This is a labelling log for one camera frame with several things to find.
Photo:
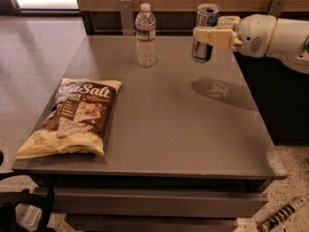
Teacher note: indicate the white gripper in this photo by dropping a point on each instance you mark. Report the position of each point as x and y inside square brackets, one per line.
[256, 34]

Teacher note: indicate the redbull can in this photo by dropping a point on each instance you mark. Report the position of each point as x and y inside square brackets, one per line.
[207, 17]

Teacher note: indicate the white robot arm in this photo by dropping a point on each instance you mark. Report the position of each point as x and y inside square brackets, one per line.
[289, 44]

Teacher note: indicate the brown sea salt chip bag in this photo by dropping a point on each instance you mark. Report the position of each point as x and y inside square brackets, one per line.
[78, 121]

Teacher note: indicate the clear plastic water bottle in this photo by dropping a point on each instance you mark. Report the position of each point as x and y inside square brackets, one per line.
[145, 25]

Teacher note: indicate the striped tube on floor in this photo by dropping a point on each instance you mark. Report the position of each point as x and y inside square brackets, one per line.
[279, 217]

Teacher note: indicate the grey table drawer cabinet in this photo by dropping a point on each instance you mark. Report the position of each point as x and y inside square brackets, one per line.
[156, 203]

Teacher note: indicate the right metal bracket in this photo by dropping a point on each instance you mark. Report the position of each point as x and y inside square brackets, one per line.
[276, 7]

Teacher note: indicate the metal bracket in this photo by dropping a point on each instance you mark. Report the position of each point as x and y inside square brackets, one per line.
[126, 11]
[276, 7]

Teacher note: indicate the left metal bracket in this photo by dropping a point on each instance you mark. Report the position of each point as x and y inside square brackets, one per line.
[126, 11]

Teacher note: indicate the black chair frame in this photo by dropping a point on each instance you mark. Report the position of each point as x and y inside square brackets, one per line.
[10, 200]

